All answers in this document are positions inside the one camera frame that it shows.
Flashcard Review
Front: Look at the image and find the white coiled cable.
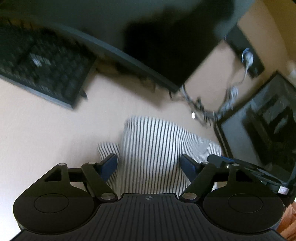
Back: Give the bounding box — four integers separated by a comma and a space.
222, 47, 255, 112

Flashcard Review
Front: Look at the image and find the black curved monitor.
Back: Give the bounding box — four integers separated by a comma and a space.
1, 1, 252, 92

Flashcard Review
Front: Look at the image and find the black power strip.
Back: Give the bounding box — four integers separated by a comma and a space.
225, 25, 265, 78

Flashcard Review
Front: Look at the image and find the black cable bundle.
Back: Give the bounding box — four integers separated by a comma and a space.
169, 84, 232, 127

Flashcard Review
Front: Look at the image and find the black keyboard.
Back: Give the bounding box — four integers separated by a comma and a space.
1, 18, 96, 109

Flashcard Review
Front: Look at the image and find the black white striped shirt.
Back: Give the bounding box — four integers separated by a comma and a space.
98, 116, 222, 196

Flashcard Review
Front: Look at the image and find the computer tower case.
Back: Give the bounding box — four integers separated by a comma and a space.
214, 71, 295, 183

